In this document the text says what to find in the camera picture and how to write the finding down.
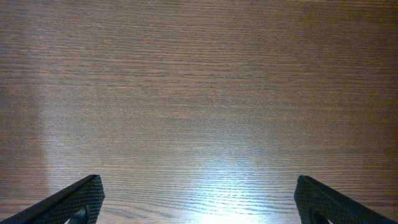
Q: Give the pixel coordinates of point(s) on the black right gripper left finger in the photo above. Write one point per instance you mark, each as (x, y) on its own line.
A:
(80, 202)

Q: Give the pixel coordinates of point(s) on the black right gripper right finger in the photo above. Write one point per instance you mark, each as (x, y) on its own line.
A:
(318, 203)

